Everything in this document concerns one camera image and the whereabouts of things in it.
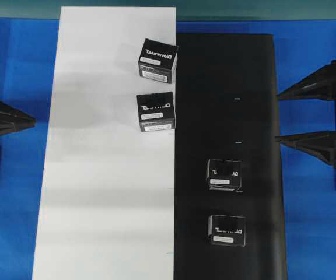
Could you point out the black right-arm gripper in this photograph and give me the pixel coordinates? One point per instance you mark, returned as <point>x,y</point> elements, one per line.
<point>321,85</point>

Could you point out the blue table cloth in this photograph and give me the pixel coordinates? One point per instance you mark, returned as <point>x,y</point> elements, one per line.
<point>27,58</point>

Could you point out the black Dynamixel box nearest camera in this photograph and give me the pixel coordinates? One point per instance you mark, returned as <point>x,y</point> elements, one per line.
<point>227,230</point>

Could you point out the black Dynamixel box on white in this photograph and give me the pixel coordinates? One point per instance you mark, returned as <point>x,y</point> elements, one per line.
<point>156,111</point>

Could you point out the white base sheet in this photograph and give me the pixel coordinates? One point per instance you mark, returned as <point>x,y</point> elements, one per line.
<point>107,197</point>

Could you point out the black base sheet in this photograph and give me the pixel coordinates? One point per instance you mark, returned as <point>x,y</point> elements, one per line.
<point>226,108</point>

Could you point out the black Dynamixel box carried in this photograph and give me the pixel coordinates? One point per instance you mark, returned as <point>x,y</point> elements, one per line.
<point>157,61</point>

